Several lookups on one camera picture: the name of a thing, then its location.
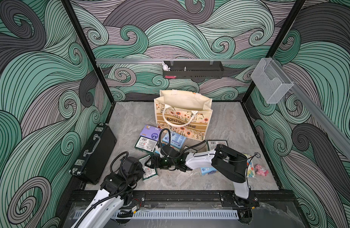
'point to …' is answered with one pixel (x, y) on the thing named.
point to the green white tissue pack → (149, 171)
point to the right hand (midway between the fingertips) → (147, 168)
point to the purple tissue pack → (151, 132)
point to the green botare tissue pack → (146, 145)
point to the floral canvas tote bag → (189, 112)
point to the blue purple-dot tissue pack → (204, 171)
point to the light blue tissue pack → (176, 139)
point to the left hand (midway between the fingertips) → (145, 170)
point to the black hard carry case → (92, 159)
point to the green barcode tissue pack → (211, 144)
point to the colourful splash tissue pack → (250, 172)
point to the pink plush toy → (261, 170)
